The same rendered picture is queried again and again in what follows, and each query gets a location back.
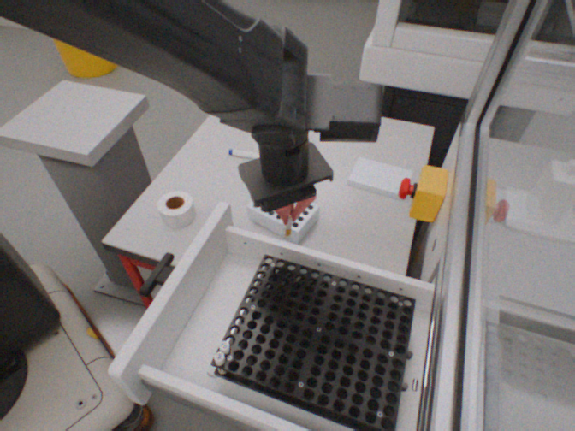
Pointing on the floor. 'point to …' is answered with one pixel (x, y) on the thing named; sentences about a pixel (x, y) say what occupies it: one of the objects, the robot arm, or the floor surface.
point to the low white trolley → (376, 210)
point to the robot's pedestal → (89, 162)
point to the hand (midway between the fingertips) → (287, 216)
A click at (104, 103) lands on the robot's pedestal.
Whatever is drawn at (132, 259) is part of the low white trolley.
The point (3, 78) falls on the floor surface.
